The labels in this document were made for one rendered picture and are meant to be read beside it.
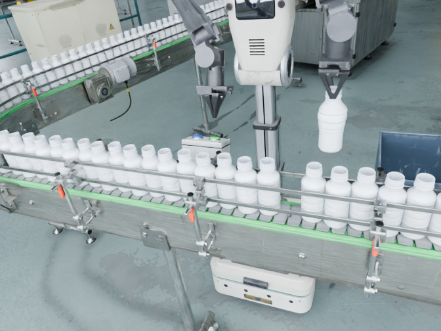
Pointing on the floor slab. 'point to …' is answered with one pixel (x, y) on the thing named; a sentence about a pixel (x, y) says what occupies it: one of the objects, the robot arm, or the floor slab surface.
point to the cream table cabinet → (64, 25)
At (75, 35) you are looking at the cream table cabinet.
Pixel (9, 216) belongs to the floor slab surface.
